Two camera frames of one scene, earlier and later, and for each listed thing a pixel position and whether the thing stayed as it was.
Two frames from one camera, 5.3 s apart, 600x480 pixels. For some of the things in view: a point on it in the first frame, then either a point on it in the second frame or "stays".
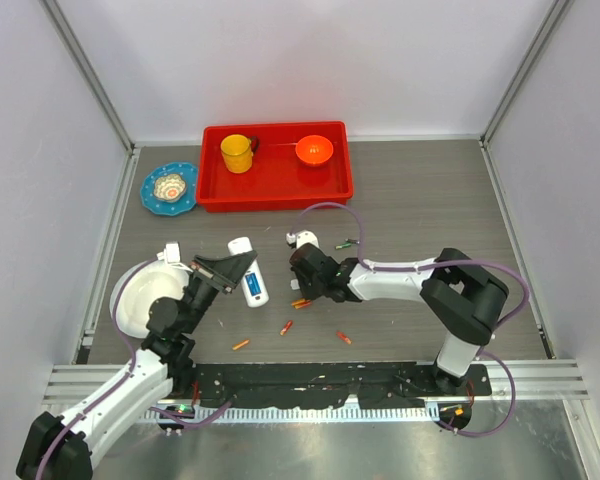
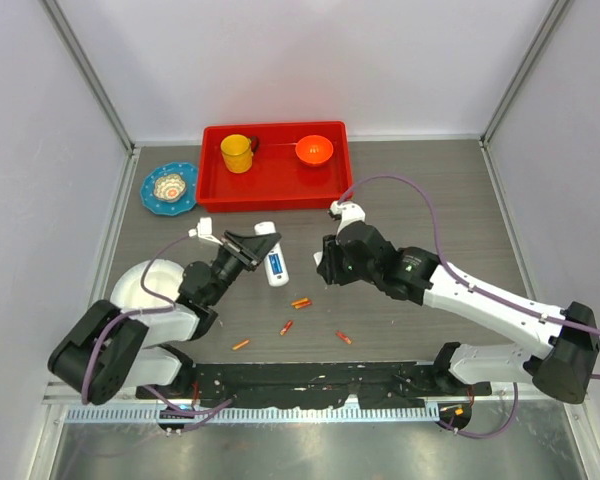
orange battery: x=240 y=344 stays
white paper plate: x=145 y=283 stays
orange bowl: x=314 y=150 stays
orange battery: x=286 y=327 stays
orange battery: x=342 y=336 stays
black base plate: x=347 y=383 stays
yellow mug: x=238 y=150 stays
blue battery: x=253 y=284 to x=276 y=263
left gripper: x=227 y=271 to x=248 y=250
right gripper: x=307 y=293 to x=330 y=266
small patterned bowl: x=169 y=187 stays
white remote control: x=254 y=289 to x=277 y=272
